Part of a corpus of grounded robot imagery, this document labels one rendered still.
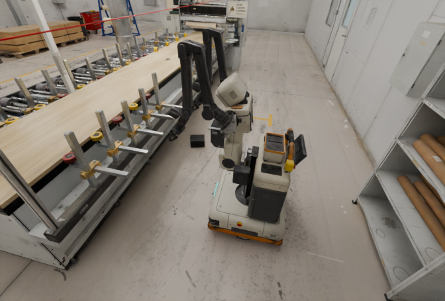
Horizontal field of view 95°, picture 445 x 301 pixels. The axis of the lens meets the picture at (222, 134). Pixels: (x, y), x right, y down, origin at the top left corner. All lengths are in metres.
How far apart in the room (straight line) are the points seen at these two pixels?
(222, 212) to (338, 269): 1.06
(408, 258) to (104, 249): 2.51
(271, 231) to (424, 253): 0.96
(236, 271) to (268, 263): 0.28
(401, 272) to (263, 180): 1.32
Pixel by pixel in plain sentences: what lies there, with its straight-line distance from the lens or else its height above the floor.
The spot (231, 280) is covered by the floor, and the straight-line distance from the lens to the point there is 1.96.
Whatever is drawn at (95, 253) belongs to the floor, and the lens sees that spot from 2.26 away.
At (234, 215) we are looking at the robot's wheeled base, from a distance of 1.87.
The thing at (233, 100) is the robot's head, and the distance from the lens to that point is 1.31.
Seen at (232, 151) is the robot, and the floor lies 0.86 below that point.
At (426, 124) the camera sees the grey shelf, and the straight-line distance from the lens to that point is 2.26.
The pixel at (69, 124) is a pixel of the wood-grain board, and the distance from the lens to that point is 2.09.
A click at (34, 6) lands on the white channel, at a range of 2.58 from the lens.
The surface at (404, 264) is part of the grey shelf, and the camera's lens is 2.37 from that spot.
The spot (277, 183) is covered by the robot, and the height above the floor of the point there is 0.78.
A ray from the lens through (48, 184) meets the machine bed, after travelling 1.74.
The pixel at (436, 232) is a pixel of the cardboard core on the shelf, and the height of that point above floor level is 0.57.
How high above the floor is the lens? 1.85
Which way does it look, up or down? 36 degrees down
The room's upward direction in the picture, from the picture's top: 2 degrees clockwise
